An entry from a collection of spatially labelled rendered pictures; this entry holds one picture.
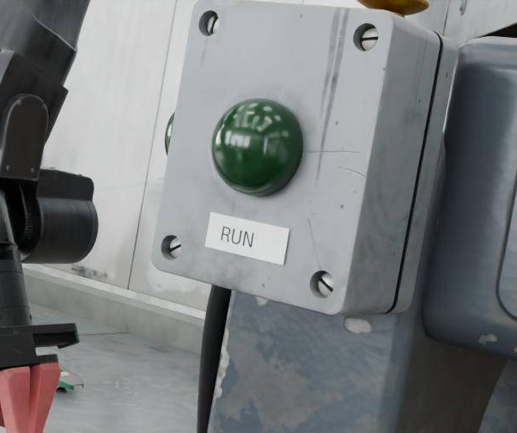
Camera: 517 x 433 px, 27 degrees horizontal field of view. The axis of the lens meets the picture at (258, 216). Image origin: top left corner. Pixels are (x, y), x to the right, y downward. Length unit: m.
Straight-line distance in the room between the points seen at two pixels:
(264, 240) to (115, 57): 7.23
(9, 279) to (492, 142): 0.43
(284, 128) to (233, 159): 0.02
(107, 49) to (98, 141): 0.64
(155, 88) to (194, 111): 6.92
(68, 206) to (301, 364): 0.43
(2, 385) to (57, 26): 0.24
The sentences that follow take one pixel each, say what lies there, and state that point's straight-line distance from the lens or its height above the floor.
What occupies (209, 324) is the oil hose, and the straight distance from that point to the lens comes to 0.42.
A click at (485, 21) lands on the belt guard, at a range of 0.59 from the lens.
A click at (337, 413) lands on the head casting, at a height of 1.20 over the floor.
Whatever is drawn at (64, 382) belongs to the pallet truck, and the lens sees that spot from 5.36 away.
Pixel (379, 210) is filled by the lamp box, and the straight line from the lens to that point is 0.32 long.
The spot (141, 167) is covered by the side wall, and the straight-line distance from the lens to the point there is 7.27.
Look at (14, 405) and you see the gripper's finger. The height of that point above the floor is 1.10.
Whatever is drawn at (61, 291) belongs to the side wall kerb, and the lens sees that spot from 7.66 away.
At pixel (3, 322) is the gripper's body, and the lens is 0.71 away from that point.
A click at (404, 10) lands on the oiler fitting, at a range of 0.41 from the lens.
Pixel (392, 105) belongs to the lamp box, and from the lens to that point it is 0.32.
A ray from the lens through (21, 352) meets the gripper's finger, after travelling 0.70.
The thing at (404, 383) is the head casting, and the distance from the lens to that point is 0.36.
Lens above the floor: 1.28
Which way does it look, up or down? 3 degrees down
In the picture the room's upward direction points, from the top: 10 degrees clockwise
